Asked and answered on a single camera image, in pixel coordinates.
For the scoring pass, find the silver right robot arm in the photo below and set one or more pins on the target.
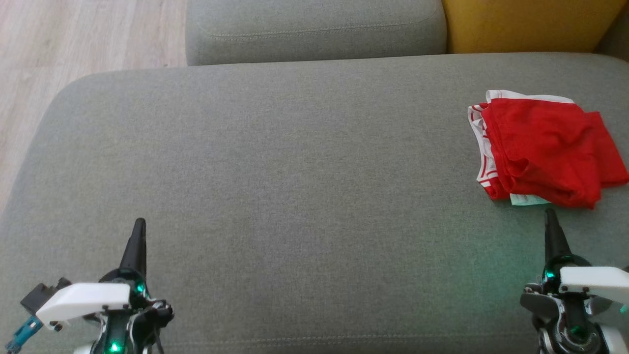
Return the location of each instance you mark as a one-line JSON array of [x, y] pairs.
[[618, 339]]

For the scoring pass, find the red jersey with number print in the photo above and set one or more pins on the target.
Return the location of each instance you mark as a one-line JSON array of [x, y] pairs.
[[494, 189]]

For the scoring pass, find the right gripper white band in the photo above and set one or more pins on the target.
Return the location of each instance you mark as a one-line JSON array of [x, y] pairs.
[[594, 282]]

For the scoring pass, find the teal left camera connector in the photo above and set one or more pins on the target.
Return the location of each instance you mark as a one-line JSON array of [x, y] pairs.
[[22, 334]]

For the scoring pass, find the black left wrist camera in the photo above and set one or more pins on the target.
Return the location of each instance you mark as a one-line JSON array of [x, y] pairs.
[[39, 295]]

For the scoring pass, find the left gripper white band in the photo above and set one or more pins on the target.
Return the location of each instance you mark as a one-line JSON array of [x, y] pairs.
[[88, 297]]

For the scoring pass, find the red shorts with white stripe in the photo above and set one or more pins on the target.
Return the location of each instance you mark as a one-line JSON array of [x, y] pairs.
[[550, 147]]

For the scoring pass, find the yellow sofa backrest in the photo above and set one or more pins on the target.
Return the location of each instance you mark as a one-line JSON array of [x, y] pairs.
[[530, 24]]

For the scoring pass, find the large grey sofa seat cushion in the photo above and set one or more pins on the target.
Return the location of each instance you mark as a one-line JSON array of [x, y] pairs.
[[295, 196]]

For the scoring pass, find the medium grey sofa seat cushion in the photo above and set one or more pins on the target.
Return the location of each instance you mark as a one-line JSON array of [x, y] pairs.
[[314, 29]]

